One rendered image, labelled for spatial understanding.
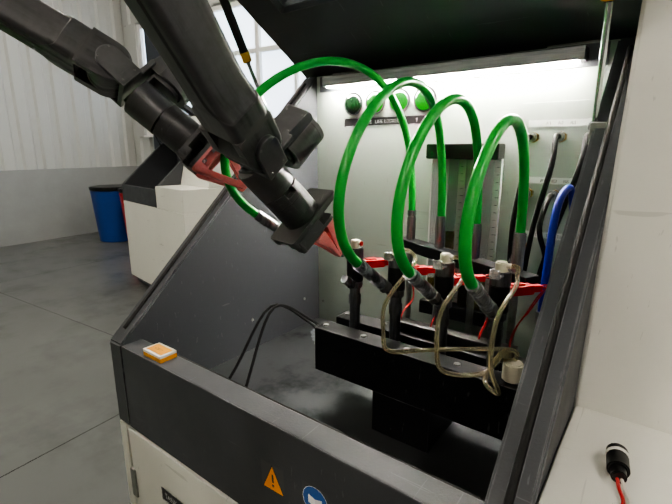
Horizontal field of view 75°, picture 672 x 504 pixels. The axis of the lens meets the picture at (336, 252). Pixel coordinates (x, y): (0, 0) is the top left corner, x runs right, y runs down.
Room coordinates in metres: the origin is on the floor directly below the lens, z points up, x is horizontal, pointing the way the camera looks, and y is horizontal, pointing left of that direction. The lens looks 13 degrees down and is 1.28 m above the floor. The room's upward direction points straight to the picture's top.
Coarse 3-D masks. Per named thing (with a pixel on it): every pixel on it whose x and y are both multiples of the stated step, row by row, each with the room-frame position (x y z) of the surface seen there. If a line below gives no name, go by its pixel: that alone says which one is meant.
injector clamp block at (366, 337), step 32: (320, 352) 0.70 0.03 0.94; (352, 352) 0.65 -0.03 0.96; (384, 352) 0.62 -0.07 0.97; (448, 352) 0.62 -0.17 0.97; (480, 352) 0.61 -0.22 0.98; (384, 384) 0.62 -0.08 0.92; (416, 384) 0.58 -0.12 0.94; (448, 384) 0.56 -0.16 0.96; (480, 384) 0.53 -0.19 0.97; (512, 384) 0.51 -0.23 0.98; (384, 416) 0.62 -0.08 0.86; (416, 416) 0.58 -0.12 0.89; (448, 416) 0.55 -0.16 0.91; (480, 416) 0.53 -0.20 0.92; (416, 448) 0.58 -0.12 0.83
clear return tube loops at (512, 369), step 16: (416, 256) 0.64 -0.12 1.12; (512, 288) 0.52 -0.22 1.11; (384, 304) 0.56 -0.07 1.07; (384, 320) 0.55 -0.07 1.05; (496, 320) 0.47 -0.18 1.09; (384, 336) 0.55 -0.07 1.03; (400, 352) 0.55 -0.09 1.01; (416, 352) 0.55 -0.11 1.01; (512, 352) 0.53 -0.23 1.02; (512, 368) 0.51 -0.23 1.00; (496, 384) 0.45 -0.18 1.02
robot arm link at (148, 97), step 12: (144, 84) 0.67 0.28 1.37; (156, 84) 0.70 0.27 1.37; (168, 84) 0.69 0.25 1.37; (132, 96) 0.66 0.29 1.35; (144, 96) 0.66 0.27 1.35; (156, 96) 0.67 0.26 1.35; (168, 96) 0.70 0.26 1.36; (132, 108) 0.66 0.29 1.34; (144, 108) 0.66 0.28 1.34; (156, 108) 0.66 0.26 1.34; (144, 120) 0.66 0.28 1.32; (156, 120) 0.66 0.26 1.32
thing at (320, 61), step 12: (312, 60) 0.76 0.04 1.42; (324, 60) 0.77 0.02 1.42; (336, 60) 0.78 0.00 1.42; (348, 60) 0.79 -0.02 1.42; (288, 72) 0.73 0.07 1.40; (372, 72) 0.81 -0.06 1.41; (264, 84) 0.71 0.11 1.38; (384, 84) 0.83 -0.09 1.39; (396, 108) 0.84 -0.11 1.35; (408, 132) 0.86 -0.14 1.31; (408, 144) 0.86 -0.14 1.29; (228, 168) 0.68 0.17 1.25; (240, 204) 0.69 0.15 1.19; (252, 216) 0.70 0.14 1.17
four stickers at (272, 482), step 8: (264, 464) 0.48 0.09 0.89; (264, 472) 0.48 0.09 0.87; (272, 472) 0.47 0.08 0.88; (280, 472) 0.46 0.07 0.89; (264, 480) 0.48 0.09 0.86; (272, 480) 0.47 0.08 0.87; (280, 480) 0.46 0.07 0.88; (272, 488) 0.47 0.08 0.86; (280, 488) 0.46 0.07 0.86; (304, 488) 0.44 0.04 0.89; (312, 488) 0.43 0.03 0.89; (304, 496) 0.44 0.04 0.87; (312, 496) 0.43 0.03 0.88; (320, 496) 0.42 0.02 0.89
